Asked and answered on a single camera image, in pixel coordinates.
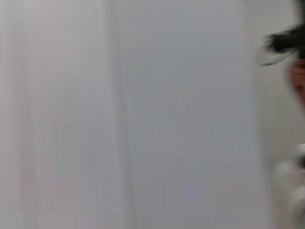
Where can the reddish brown blurred object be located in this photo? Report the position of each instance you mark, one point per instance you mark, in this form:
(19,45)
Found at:
(299,78)

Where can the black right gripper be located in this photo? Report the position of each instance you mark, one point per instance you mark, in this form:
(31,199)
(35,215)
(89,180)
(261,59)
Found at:
(300,23)

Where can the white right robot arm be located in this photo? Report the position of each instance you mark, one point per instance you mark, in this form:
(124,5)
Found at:
(293,190)

